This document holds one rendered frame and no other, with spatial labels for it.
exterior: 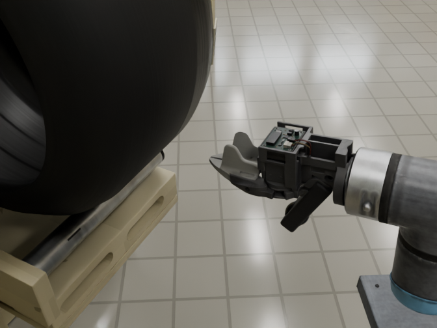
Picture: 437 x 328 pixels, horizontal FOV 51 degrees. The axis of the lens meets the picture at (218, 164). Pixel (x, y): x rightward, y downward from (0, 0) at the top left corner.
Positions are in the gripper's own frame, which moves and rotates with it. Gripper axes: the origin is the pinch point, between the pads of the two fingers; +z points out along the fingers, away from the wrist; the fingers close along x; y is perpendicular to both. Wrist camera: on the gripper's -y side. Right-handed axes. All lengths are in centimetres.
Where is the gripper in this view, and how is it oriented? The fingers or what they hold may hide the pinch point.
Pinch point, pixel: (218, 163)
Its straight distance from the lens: 70.3
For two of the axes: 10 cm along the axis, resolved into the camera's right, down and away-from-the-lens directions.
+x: -4.6, 5.5, -6.9
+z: -8.8, -1.9, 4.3
